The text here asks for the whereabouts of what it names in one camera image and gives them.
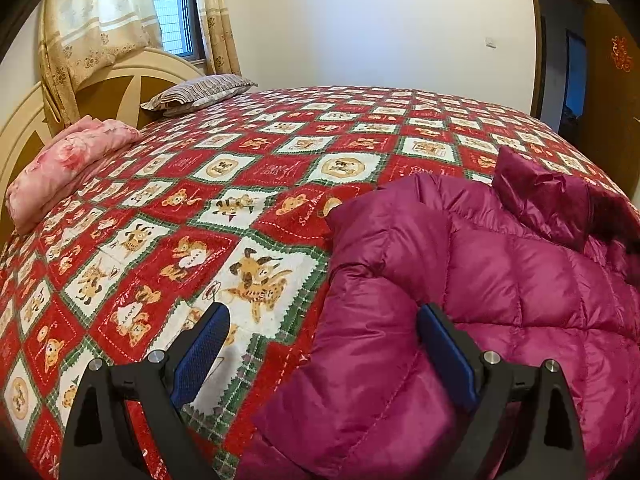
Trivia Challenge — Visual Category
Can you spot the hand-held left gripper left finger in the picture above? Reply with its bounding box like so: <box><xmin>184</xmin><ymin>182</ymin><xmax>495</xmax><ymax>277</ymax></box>
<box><xmin>59</xmin><ymin>302</ymin><xmax>231</xmax><ymax>480</ymax></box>

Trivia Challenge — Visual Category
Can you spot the window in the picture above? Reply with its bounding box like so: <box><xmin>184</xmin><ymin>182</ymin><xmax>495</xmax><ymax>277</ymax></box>
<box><xmin>149</xmin><ymin>0</ymin><xmax>206</xmax><ymax>63</ymax></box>

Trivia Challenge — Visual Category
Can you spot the pink folded quilt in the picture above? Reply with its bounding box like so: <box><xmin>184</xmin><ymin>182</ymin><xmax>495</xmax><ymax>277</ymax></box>
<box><xmin>6</xmin><ymin>115</ymin><xmax>143</xmax><ymax>236</ymax></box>

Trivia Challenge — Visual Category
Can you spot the cream wooden headboard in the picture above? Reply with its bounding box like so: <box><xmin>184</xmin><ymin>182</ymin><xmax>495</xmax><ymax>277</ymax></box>
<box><xmin>0</xmin><ymin>47</ymin><xmax>203</xmax><ymax>231</ymax></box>

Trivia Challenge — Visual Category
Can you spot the red door decoration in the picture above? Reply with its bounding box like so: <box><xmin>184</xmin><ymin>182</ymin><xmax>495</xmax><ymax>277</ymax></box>
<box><xmin>607</xmin><ymin>35</ymin><xmax>632</xmax><ymax>73</ymax></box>

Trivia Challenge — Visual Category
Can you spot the striped pillow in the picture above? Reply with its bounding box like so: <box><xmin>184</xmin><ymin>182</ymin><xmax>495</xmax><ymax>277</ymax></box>
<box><xmin>141</xmin><ymin>74</ymin><xmax>258</xmax><ymax>118</ymax></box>

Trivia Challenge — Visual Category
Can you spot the wooden door frame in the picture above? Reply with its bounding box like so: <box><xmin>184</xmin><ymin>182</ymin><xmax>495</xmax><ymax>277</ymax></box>
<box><xmin>525</xmin><ymin>0</ymin><xmax>596</xmax><ymax>126</ymax></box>

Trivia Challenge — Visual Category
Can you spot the magenta down jacket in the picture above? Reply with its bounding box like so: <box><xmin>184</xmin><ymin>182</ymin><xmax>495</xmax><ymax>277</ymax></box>
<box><xmin>235</xmin><ymin>145</ymin><xmax>640</xmax><ymax>480</ymax></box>

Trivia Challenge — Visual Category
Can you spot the brown wooden door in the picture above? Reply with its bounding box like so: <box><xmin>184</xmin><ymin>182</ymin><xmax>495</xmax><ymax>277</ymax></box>
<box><xmin>572</xmin><ymin>2</ymin><xmax>640</xmax><ymax>153</ymax></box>

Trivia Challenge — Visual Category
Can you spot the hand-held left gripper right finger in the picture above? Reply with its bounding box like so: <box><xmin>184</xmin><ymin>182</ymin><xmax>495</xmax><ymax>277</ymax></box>
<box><xmin>417</xmin><ymin>302</ymin><xmax>587</xmax><ymax>480</ymax></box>

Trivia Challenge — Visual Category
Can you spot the beige floral curtain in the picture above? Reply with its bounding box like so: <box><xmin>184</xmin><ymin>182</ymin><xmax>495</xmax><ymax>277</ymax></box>
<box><xmin>192</xmin><ymin>0</ymin><xmax>243</xmax><ymax>77</ymax></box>
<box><xmin>39</xmin><ymin>0</ymin><xmax>163</xmax><ymax>136</ymax></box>

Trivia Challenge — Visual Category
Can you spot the red bear printed blanket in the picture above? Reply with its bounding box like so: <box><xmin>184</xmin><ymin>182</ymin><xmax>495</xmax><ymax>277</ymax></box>
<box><xmin>0</xmin><ymin>85</ymin><xmax>626</xmax><ymax>480</ymax></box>

